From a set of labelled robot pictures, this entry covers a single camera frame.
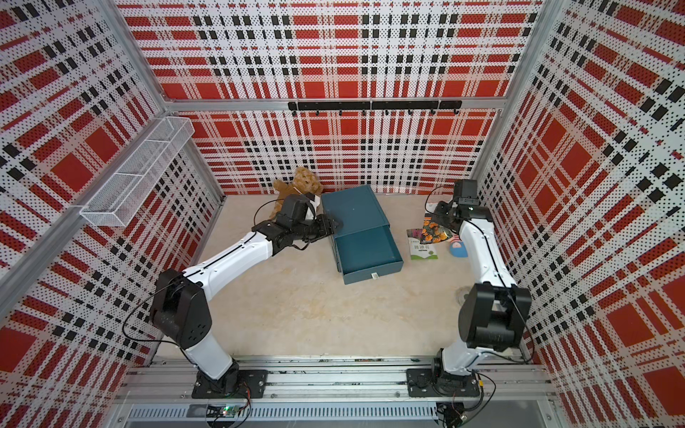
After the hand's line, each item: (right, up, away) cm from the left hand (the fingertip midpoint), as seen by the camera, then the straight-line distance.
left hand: (339, 226), depth 85 cm
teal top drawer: (+9, -9, -2) cm, 13 cm away
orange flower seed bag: (+31, -2, +2) cm, 31 cm away
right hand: (+34, +4, +1) cm, 34 cm away
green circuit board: (-30, -49, -16) cm, 59 cm away
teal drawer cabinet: (+5, +6, +3) cm, 9 cm away
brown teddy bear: (-17, +19, +26) cm, 36 cm away
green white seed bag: (+31, -10, +18) cm, 37 cm away
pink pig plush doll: (+43, -8, +12) cm, 46 cm away
